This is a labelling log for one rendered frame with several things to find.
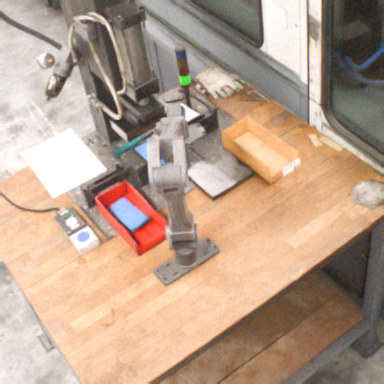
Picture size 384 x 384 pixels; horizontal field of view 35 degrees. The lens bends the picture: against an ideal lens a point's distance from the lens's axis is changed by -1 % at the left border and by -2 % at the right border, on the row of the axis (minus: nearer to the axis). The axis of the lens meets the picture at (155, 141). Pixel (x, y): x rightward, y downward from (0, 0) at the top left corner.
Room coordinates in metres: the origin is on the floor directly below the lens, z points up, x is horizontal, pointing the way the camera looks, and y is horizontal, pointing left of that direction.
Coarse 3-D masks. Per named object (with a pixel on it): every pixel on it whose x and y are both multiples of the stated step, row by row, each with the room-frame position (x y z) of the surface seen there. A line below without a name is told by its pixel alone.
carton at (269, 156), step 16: (240, 128) 1.65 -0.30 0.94; (256, 128) 1.62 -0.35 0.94; (224, 144) 1.60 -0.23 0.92; (240, 144) 1.53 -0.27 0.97; (256, 144) 1.59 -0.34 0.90; (272, 144) 1.55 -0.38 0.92; (288, 144) 1.48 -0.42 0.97; (240, 160) 1.53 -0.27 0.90; (256, 160) 1.45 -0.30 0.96; (272, 160) 1.49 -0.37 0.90; (288, 160) 1.48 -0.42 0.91; (272, 176) 1.40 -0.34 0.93
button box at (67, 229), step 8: (0, 192) 1.61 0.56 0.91; (8, 200) 1.56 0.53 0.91; (24, 208) 1.50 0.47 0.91; (56, 208) 1.47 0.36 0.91; (72, 208) 1.44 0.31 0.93; (56, 216) 1.42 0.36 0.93; (72, 216) 1.40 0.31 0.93; (64, 224) 1.37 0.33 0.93; (80, 224) 1.36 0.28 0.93; (64, 232) 1.36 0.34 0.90; (72, 232) 1.34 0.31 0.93
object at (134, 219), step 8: (120, 200) 1.45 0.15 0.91; (112, 208) 1.42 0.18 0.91; (120, 208) 1.42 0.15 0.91; (128, 208) 1.41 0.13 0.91; (136, 208) 1.40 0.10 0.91; (120, 216) 1.38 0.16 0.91; (128, 216) 1.37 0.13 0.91; (136, 216) 1.37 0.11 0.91; (144, 216) 1.36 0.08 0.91; (128, 224) 1.34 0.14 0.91; (136, 224) 1.33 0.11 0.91
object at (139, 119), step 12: (120, 96) 1.64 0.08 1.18; (156, 96) 1.65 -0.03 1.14; (132, 108) 1.57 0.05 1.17; (144, 108) 1.55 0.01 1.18; (156, 108) 1.54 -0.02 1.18; (120, 120) 1.57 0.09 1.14; (132, 120) 1.55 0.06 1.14; (144, 120) 1.51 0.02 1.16; (156, 120) 1.54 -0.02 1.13; (120, 132) 1.53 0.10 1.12; (132, 132) 1.50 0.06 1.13; (144, 132) 1.52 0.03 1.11
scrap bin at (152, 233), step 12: (108, 192) 1.45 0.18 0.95; (120, 192) 1.47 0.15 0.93; (132, 192) 1.45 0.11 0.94; (108, 204) 1.45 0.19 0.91; (144, 204) 1.38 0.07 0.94; (108, 216) 1.36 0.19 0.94; (156, 216) 1.32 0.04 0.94; (120, 228) 1.29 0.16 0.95; (144, 228) 1.31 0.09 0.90; (156, 228) 1.30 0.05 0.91; (132, 240) 1.23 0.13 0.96; (144, 240) 1.26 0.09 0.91; (156, 240) 1.24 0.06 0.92; (144, 252) 1.22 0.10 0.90
